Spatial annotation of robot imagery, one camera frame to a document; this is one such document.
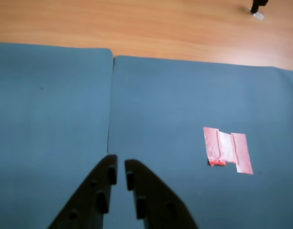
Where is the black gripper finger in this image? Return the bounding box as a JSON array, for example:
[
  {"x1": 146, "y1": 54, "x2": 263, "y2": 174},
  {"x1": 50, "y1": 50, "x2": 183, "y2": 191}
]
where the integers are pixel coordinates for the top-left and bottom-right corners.
[
  {"x1": 47, "y1": 154, "x2": 118, "y2": 229},
  {"x1": 124, "y1": 159, "x2": 200, "y2": 229}
]

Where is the grey mat with box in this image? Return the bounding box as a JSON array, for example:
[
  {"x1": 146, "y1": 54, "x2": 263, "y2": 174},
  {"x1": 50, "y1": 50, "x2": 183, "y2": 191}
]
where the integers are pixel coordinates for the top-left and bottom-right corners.
[{"x1": 0, "y1": 42, "x2": 114, "y2": 229}]

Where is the red tape patch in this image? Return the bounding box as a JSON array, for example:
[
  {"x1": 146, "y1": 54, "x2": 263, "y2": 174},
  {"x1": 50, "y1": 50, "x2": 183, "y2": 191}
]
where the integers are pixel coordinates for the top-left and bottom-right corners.
[{"x1": 202, "y1": 126, "x2": 254, "y2": 175}]

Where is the grey mat with red patch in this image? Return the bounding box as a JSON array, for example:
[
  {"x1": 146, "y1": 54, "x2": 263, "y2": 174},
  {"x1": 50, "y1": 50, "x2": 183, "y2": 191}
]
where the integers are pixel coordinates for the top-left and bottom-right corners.
[{"x1": 107, "y1": 55, "x2": 293, "y2": 229}]

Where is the black stand leg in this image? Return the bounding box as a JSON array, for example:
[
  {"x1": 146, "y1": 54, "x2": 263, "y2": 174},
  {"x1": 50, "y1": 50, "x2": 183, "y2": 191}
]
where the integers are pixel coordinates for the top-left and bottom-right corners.
[{"x1": 250, "y1": 0, "x2": 269, "y2": 14}]

